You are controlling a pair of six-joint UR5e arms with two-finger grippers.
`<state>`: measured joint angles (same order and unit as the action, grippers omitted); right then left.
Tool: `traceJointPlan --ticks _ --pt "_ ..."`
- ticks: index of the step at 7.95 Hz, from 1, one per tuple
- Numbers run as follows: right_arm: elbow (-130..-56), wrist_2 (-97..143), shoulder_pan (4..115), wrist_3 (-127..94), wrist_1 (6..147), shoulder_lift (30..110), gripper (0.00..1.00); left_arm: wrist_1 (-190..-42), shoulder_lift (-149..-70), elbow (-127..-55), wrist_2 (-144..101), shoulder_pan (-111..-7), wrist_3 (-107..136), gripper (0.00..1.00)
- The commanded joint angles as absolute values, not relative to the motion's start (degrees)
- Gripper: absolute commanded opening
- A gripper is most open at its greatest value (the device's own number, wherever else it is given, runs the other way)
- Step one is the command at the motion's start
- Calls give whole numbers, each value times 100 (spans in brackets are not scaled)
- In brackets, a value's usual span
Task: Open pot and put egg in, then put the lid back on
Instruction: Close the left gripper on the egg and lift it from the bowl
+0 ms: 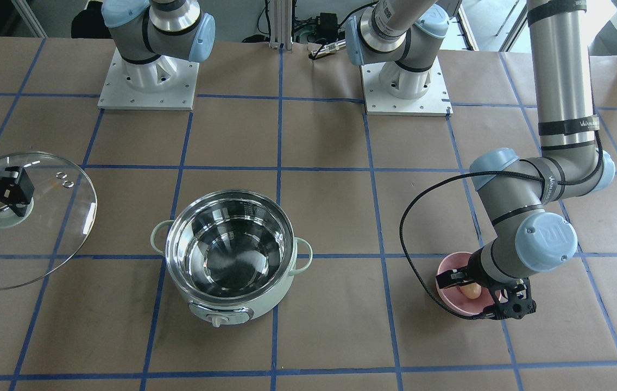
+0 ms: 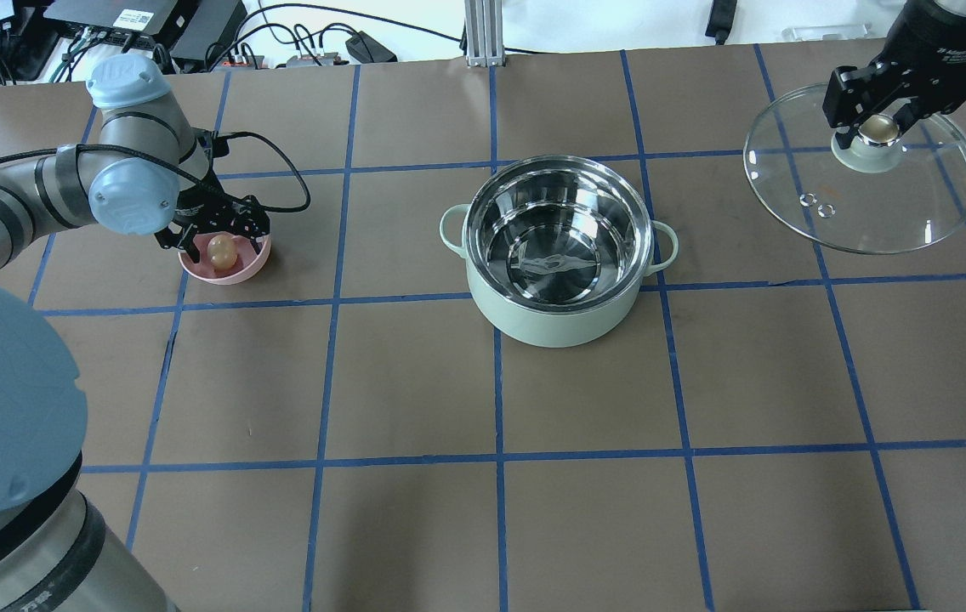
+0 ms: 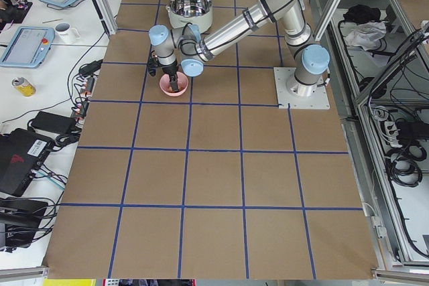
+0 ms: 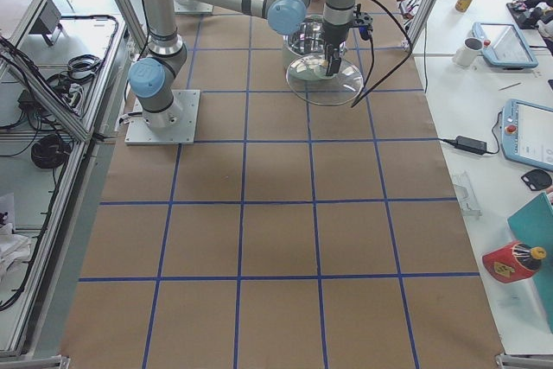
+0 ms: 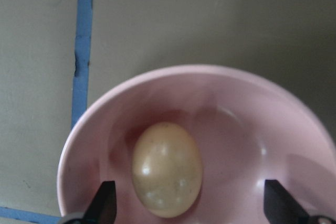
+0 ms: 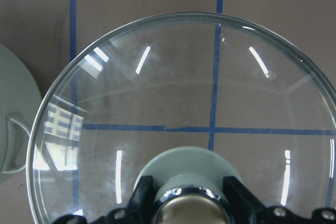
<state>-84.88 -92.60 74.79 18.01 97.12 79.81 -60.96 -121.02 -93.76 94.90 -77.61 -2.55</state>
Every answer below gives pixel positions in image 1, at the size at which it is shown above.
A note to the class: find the mint green electric pot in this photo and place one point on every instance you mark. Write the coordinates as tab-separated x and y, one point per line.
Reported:
232	255

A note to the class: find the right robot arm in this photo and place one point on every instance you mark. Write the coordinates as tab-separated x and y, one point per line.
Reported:
54	95

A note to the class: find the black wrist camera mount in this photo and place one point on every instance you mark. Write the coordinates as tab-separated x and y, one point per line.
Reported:
515	297

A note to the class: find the brown egg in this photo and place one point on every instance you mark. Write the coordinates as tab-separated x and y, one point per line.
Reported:
471	291

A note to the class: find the pink bowl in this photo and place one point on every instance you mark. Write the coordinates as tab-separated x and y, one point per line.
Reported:
453	297

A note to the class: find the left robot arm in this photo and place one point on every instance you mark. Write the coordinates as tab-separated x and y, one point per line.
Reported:
514	191

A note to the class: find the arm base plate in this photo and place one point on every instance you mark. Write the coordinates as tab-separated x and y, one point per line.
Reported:
165	84
389	90

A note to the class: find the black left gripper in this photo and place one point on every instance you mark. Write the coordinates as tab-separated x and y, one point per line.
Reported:
458	279

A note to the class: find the glass pot lid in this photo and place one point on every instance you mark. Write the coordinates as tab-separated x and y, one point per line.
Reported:
59	220

